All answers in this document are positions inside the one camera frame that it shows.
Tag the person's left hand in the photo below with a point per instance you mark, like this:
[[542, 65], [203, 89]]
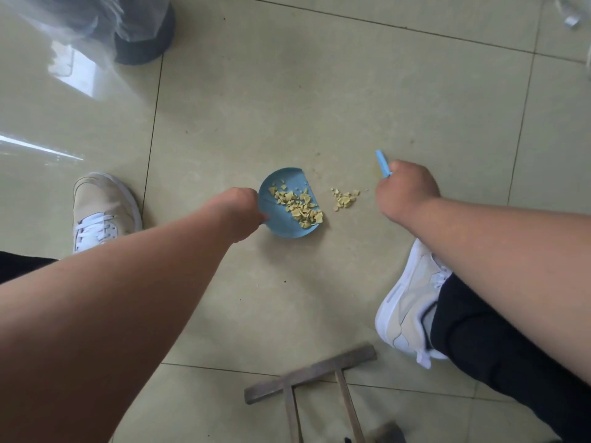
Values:
[[238, 212]]

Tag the person's right forearm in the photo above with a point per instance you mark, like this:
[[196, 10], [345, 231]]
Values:
[[508, 272]]

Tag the grey bin with plastic bag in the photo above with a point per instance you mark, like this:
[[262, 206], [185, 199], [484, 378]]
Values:
[[147, 50]]

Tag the person's black trousers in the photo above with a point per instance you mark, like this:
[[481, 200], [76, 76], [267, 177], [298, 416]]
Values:
[[498, 355]]

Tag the person's right hand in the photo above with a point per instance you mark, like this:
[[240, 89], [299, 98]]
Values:
[[404, 193]]

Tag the blue brush yellow bristles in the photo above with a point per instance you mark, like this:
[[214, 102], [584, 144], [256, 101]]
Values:
[[382, 162]]

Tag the person's right white shoe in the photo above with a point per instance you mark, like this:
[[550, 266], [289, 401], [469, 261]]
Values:
[[406, 309]]

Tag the person's left forearm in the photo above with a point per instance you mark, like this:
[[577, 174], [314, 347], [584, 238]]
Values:
[[92, 327]]

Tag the wooden folding stool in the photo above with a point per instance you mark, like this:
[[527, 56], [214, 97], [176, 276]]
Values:
[[309, 371]]

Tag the person's left white shoe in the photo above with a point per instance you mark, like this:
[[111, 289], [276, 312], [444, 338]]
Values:
[[101, 202]]

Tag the blue plastic dustpan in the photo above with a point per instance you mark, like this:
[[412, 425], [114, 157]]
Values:
[[277, 219]]

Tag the person's white shoe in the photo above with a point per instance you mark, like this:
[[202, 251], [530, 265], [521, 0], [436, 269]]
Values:
[[101, 202], [406, 309]]

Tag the pile of yellow crumbs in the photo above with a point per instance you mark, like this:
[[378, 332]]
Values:
[[300, 209]]

